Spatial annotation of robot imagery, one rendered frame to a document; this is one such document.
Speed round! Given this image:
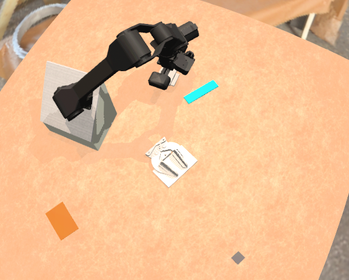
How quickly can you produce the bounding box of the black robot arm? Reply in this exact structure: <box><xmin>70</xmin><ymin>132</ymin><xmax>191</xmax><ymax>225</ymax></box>
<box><xmin>52</xmin><ymin>21</ymin><xmax>199</xmax><ymax>122</ymax></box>

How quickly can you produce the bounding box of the orange rectangular plate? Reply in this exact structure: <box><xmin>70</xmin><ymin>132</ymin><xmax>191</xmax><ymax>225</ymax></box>
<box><xmin>46</xmin><ymin>202</ymin><xmax>79</xmax><ymax>240</ymax></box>

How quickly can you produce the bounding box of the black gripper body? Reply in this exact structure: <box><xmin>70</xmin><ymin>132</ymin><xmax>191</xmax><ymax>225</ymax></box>
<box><xmin>148</xmin><ymin>46</ymin><xmax>188</xmax><ymax>90</ymax></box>

